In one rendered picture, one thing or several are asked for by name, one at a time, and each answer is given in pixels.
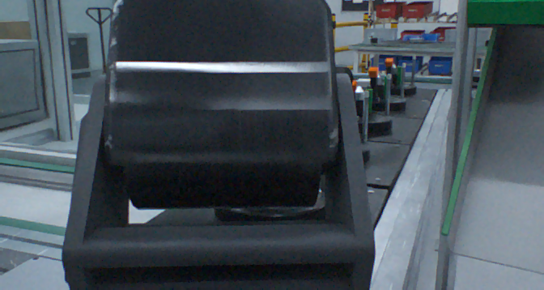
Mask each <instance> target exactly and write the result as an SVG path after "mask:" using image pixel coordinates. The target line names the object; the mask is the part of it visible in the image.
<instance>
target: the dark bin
mask: <svg viewBox="0 0 544 290"><path fill-rule="evenodd" d="M467 23H468V27H469V28H544V0H468V2H467Z"/></svg>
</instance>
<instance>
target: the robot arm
mask: <svg viewBox="0 0 544 290"><path fill-rule="evenodd" d="M111 12H112V14H111V15H110V23H109V34H108V56H107V67H106V75H99V76H98V77H97V78H96V81H95V83H94V86H93V89H92V93H91V99H90V104H89V109H88V110H87V113H86V114H85V115H84V116H83V117H82V119H81V122H80V129H79V140H78V148H77V155H76V161H75V169H74V180H73V188H72V194H71V195H70V209H69V215H68V219H67V224H66V232H65V237H64V242H63V247H62V265H63V268H64V272H65V281H66V283H67V284H68V286H69V289H70V290H369V288H370V284H371V279H372V275H373V270H374V266H375V260H376V241H375V235H373V229H372V217H371V212H370V207H369V200H368V189H367V182H366V177H365V171H364V165H363V154H362V148H361V142H360V136H359V125H358V118H357V113H356V112H355V102H354V95H353V91H352V83H353V75H352V72H351V70H350V69H349V68H348V67H340V66H336V62H334V59H335V49H334V36H333V25H332V14H331V10H330V8H329V5H328V4H327V2H326V1H325V0H117V2H116V3H115V6H114V8H113V10H112V11H111ZM321 175H325V220H281V221H229V222H176V223H130V200H131V202H132V204H133V207H135V208H136V209H137V210H139V211H141V210H197V209H253V208H254V207H263V208H308V207H313V205H315V204H316V203H317V196H318V193H319V188H320V179H321Z"/></svg>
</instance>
